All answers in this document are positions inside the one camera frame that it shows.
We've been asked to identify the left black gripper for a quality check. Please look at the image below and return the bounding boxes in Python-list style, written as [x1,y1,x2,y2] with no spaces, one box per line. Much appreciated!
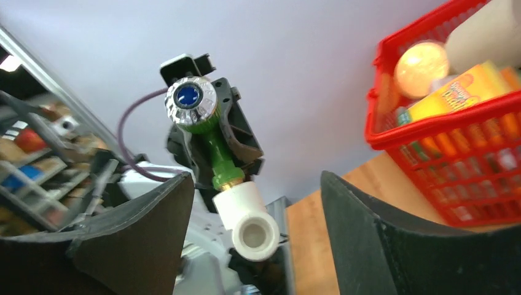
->
[166,77,265,192]

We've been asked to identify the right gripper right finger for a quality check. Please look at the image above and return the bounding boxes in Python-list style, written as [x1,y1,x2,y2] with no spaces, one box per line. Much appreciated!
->
[321,171,520,294]

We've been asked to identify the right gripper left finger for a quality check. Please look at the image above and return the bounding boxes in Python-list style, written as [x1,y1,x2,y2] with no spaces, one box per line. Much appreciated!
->
[1,172,195,294]

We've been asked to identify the green water faucet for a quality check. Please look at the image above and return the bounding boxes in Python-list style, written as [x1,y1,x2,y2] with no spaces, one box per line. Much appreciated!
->
[165,76,245,191]

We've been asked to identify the white pipe elbow fitting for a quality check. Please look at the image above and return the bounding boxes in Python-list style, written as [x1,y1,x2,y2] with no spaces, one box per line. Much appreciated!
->
[213,181,280,262]

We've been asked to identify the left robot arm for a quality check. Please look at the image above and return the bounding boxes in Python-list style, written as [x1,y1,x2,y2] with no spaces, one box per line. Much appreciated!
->
[117,76,294,294]

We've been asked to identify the background storage shelves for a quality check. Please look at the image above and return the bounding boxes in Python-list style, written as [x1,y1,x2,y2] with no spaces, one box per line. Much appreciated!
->
[1,49,127,237]

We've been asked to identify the red plastic shopping basket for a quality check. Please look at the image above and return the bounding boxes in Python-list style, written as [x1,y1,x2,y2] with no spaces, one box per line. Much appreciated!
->
[365,1,520,227]

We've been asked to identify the orange round sponge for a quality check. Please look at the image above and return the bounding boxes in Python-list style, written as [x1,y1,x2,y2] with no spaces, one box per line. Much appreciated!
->
[394,41,450,100]

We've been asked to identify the yellow orange snack packet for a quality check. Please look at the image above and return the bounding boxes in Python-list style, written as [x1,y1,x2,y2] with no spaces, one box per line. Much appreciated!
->
[396,61,520,126]

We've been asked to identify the brown cardboard box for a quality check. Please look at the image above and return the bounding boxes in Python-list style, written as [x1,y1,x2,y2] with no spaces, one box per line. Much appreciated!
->
[445,0,520,73]

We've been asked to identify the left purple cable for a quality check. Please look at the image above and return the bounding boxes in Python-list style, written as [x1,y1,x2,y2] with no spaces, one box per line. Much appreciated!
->
[117,87,184,183]

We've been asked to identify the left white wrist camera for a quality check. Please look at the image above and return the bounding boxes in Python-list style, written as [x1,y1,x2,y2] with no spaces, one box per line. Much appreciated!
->
[160,53,216,86]

